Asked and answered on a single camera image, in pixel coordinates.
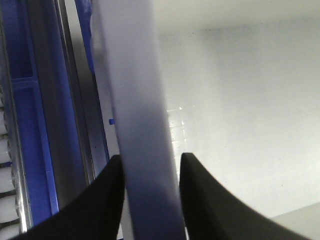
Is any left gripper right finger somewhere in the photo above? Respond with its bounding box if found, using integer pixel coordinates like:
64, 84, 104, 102
179, 152, 315, 240

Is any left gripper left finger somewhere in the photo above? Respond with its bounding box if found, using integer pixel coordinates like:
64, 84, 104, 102
15, 155, 125, 240

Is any white plastic tote bin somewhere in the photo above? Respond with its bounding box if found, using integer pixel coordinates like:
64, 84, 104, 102
79, 0, 320, 240

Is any blue bin beside shelf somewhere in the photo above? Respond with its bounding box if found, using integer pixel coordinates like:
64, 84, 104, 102
0, 0, 59, 226

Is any steel shelf side rail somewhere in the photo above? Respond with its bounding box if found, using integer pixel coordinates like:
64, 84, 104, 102
24, 0, 111, 191

